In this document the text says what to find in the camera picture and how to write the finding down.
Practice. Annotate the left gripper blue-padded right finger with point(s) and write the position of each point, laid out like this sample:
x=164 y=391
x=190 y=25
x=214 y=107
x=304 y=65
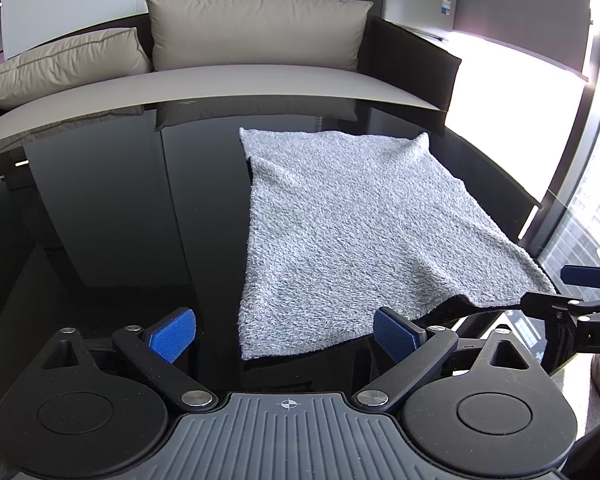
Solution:
x=418 y=354

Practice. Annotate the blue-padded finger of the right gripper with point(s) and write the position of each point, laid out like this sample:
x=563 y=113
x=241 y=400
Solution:
x=551 y=307
x=585 y=276

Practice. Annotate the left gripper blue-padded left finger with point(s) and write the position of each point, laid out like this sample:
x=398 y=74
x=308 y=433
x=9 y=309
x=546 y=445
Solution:
x=154 y=350

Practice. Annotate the grey fluffy towel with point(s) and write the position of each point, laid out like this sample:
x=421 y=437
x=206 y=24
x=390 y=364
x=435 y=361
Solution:
x=341 y=226

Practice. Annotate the dark sofa with beige seat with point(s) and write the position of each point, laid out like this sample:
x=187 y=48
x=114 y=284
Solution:
x=394 y=66

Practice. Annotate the small beige side cushion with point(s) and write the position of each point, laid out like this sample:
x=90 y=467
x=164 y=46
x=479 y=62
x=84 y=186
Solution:
x=69 y=63

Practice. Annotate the large beige back cushion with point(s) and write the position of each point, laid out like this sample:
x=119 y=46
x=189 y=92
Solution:
x=321 y=33

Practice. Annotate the silver mini fridge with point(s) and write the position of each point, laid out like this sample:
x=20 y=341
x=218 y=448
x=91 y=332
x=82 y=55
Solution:
x=432 y=18

